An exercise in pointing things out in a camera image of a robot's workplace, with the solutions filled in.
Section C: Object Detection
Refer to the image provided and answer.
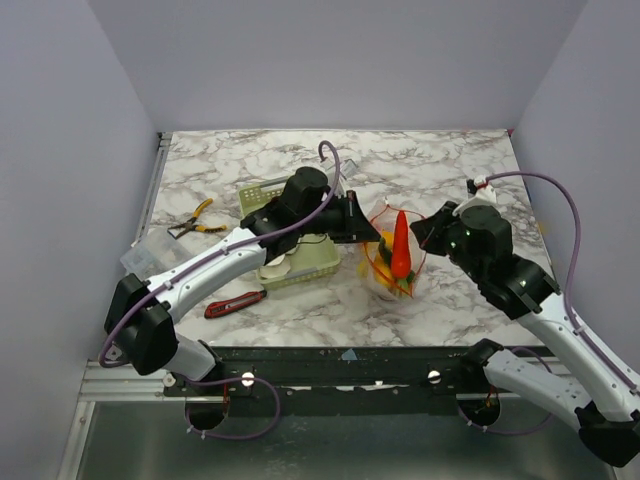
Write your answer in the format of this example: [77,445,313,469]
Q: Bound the orange toy carrot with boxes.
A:
[390,211,412,279]

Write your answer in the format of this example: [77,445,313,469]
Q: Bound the yellow bell pepper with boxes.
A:
[373,255,394,288]

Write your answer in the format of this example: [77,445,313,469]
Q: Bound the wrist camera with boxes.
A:
[463,175,497,210]
[327,158,358,182]

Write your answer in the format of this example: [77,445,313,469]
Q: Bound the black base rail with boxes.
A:
[164,343,546,416]

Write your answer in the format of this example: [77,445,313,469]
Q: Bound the green plastic basket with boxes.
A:
[237,176,341,290]

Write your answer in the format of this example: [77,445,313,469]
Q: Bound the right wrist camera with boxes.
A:
[463,175,497,210]

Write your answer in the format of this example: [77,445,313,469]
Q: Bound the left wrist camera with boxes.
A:
[327,158,358,182]

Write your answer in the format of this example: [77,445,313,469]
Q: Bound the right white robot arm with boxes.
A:
[410,202,639,468]

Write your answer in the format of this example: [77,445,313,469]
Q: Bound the aluminium frame profile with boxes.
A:
[78,132,173,402]

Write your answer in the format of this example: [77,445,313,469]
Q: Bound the clear plastic screw box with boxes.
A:
[120,228,193,280]

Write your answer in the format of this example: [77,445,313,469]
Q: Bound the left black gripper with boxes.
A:
[298,190,381,244]

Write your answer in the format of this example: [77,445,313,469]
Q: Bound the red black utility knife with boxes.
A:
[204,290,267,320]

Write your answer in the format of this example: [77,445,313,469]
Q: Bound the green toy cucumber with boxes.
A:
[378,236,393,263]

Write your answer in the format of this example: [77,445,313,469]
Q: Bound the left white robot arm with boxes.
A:
[104,167,380,395]

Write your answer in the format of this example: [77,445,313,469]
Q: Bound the clear zip bag orange zipper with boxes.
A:
[357,198,426,302]

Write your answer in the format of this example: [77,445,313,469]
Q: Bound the white toy mushroom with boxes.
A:
[258,254,291,280]

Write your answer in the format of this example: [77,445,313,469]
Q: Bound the yellow handled pliers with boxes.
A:
[167,198,228,239]

